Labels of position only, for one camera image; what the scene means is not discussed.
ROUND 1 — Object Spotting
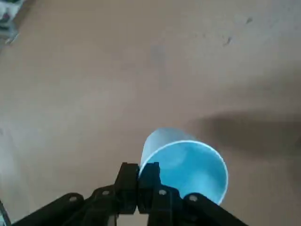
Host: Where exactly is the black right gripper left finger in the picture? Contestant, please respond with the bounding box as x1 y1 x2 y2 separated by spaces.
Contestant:
10 162 139 226

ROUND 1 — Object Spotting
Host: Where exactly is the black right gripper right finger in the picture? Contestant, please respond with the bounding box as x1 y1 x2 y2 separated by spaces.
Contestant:
138 161 250 226

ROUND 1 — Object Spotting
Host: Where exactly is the blue plastic cup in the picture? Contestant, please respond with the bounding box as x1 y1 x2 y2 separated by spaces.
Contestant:
138 127 229 207

